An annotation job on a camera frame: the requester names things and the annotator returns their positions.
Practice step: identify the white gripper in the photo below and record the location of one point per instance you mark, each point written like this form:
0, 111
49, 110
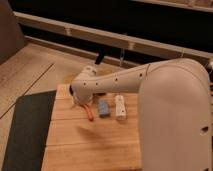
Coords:
81, 100

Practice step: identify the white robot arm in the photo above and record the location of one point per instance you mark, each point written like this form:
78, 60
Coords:
174, 110

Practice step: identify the blue sponge block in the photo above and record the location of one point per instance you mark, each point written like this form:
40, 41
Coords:
103, 108

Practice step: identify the white plastic bottle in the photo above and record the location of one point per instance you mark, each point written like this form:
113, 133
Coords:
120, 107

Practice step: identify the black table leg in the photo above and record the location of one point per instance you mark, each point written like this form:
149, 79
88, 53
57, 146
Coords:
100, 57

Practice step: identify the dark floor mat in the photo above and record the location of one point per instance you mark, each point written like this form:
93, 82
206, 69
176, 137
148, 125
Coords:
28, 133

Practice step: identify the wooden wall rail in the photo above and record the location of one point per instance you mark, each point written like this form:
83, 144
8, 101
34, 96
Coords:
111, 39

